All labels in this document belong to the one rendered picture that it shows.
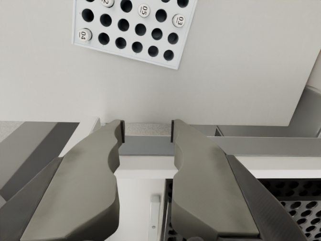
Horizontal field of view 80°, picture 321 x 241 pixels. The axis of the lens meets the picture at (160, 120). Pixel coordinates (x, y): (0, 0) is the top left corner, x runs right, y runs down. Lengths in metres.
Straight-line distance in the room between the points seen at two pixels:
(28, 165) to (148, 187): 0.47
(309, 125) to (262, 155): 0.17
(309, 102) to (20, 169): 0.68
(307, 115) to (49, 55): 0.40
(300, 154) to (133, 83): 0.22
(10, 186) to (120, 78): 0.45
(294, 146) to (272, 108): 0.10
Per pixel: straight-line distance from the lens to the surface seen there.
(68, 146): 0.20
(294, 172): 0.24
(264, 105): 0.35
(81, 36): 0.23
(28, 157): 0.70
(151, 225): 0.34
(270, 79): 0.34
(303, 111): 0.41
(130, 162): 0.20
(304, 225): 0.31
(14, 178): 0.65
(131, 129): 1.20
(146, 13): 0.22
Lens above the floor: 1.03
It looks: 62 degrees down
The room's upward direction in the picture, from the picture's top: 173 degrees clockwise
